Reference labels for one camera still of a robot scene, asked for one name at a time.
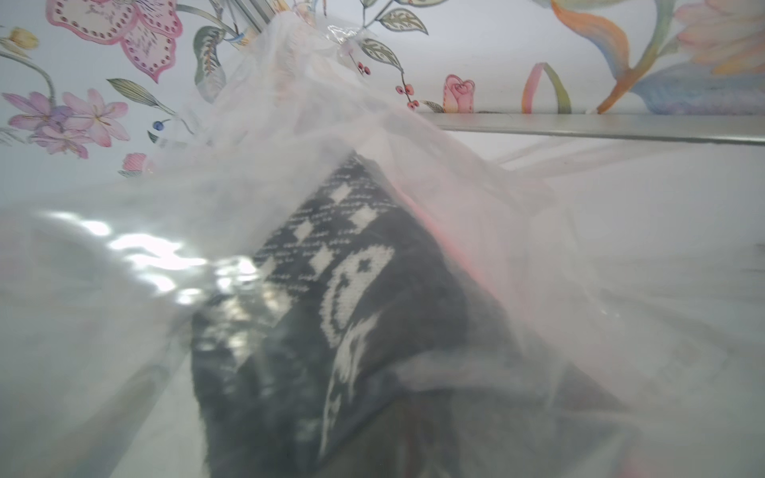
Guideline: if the clear plastic vacuum bag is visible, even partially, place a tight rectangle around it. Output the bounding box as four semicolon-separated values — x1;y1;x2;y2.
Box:
1;15;764;477

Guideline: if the black smiley knitted blanket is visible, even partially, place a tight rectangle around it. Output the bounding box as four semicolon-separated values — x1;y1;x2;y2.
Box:
191;155;632;477

